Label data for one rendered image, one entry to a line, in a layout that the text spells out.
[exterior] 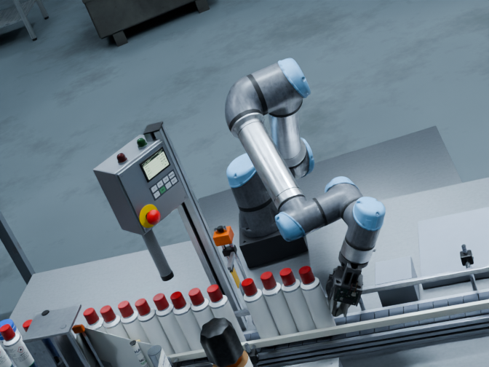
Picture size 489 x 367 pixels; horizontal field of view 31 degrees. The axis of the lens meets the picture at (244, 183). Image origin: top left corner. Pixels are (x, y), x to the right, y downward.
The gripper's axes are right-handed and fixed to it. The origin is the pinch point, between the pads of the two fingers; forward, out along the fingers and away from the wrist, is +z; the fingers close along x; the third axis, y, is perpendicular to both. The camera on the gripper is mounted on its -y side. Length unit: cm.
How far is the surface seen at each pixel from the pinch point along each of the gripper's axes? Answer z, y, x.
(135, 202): -19, 0, -56
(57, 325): 16, 12, -69
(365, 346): 4.4, 5.9, 9.1
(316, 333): 5.1, 4.8, -3.8
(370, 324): -2.1, 4.8, 8.7
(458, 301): -10.5, -1.9, 29.2
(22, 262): 141, -152, -130
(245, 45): 141, -461, -59
